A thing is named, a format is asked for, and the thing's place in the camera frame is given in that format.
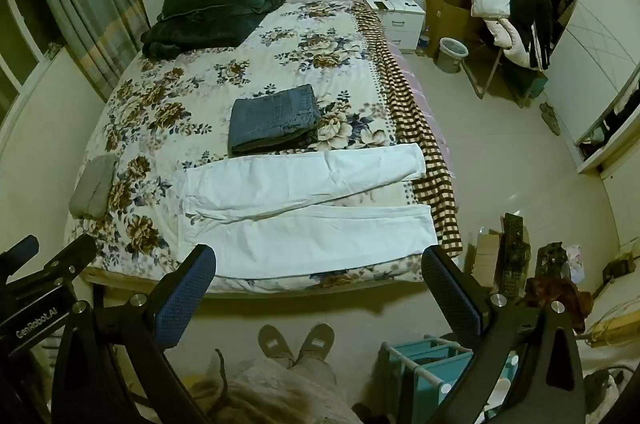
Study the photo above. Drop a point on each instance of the pair of grey shoes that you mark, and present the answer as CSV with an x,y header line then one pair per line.
x,y
551,118

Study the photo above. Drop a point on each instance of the wooden chair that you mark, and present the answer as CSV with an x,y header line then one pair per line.
x,y
482,74

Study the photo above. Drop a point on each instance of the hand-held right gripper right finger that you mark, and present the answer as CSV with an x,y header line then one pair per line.
x,y
450,291

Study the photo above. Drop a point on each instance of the wooden board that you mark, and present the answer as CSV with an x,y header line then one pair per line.
x,y
617,326

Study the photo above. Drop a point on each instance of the dark green blanket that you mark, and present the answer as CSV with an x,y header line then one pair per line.
x,y
210,11

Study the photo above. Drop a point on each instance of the person's legs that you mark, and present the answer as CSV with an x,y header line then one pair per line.
x,y
280,394

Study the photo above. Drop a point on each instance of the teal storage rack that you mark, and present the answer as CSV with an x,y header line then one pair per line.
x,y
415,374

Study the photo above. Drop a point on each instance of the black jacket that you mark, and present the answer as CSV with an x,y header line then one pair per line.
x,y
530,14

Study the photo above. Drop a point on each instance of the white nightstand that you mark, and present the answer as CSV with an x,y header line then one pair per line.
x,y
402,26

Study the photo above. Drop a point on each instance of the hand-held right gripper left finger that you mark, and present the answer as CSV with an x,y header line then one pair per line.
x,y
186,291

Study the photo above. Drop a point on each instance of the grey slipper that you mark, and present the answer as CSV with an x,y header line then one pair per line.
x,y
276,344
315,341

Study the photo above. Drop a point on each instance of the folded blue jeans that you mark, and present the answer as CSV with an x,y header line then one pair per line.
x,y
275,119

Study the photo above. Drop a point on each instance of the folded grey cloth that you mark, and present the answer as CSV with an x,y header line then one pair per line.
x,y
93,186

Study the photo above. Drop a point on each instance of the brown cloth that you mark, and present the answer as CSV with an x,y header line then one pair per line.
x,y
560,301

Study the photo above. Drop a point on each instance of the pale pink coat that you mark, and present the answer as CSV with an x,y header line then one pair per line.
x,y
510,41

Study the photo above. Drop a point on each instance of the white wardrobe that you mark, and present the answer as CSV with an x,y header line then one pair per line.
x,y
595,54

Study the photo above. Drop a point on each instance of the white pants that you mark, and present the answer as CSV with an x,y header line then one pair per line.
x,y
300,204

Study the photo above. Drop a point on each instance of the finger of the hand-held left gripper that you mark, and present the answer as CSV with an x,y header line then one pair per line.
x,y
22,249
67,259

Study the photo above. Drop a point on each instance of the large cardboard box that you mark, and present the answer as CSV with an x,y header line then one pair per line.
x,y
450,16

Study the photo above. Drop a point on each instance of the brown checked blanket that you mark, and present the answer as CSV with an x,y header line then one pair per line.
x,y
405,104

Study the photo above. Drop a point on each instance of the black remote controls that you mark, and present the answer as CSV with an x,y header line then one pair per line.
x,y
514,249

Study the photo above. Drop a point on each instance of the grey trash bin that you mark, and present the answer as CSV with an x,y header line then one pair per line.
x,y
451,56

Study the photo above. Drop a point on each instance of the small cardboard box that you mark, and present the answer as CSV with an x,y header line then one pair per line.
x,y
487,254

